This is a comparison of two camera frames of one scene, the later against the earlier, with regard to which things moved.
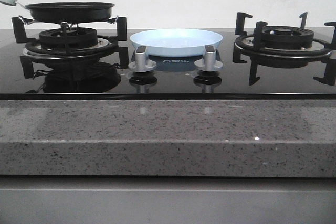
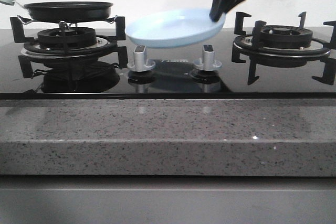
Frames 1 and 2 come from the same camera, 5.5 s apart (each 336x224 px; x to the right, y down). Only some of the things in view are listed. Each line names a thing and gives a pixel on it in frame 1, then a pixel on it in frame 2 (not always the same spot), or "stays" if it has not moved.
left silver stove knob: x=141 y=64 stays
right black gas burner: x=287 y=37 stays
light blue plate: x=175 y=42 → x=172 y=28
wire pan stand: x=65 y=25 stays
